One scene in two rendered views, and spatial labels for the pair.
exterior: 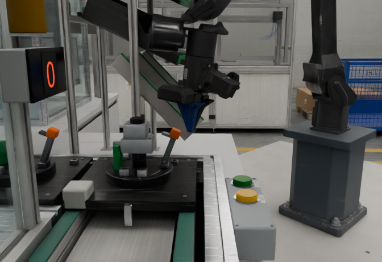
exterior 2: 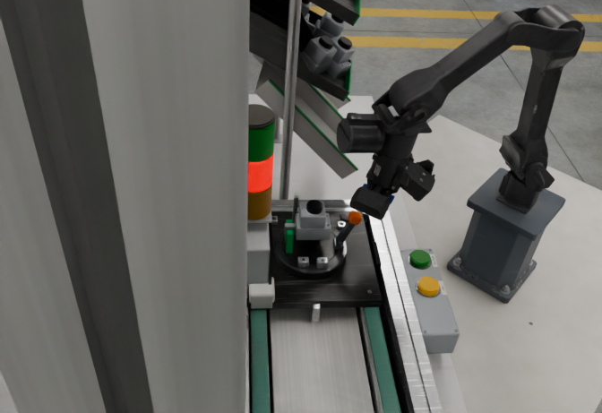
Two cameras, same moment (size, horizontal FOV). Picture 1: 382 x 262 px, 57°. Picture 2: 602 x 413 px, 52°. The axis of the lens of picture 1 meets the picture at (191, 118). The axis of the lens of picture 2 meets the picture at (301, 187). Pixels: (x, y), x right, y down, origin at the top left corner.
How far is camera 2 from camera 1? 65 cm
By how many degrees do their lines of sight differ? 28
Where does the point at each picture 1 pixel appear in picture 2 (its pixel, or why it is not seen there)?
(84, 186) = (270, 288)
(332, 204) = (505, 275)
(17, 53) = (262, 253)
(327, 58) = (533, 145)
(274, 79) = not seen: outside the picture
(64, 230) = (264, 339)
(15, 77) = (257, 268)
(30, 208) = not seen: hidden behind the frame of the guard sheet
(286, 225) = (455, 288)
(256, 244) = (440, 344)
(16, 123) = not seen: hidden behind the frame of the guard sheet
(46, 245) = (259, 361)
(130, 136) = (308, 227)
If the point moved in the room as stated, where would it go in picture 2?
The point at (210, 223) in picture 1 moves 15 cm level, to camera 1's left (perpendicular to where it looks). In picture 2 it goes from (400, 329) to (316, 332)
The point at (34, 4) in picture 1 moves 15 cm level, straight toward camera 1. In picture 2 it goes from (268, 194) to (325, 271)
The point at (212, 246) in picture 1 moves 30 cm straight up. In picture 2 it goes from (408, 362) to (448, 235)
